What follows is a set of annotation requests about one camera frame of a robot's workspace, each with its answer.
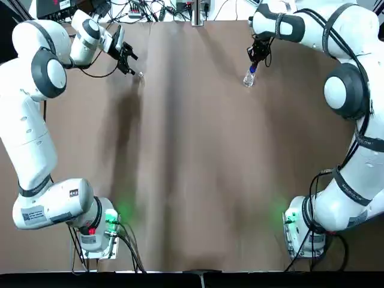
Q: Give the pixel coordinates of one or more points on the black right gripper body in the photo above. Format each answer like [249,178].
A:
[258,49]

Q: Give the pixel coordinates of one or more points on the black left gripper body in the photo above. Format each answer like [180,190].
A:
[120,54]

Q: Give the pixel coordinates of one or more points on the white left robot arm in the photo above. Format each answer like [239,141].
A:
[30,144]

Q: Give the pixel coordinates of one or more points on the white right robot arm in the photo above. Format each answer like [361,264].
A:
[354,186]

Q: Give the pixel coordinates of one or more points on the clear bottle with blue cap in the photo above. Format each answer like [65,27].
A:
[249,79]

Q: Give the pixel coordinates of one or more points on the grey hub with red ports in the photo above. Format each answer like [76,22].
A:
[135,10]

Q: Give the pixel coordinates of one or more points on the small black box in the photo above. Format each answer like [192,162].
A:
[93,7]

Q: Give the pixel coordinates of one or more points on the grey electronics box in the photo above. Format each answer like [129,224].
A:
[183,6]

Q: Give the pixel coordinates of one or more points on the large black electronics box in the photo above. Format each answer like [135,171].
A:
[54,9]

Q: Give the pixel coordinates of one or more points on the aluminium camera post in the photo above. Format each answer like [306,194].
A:
[198,15]

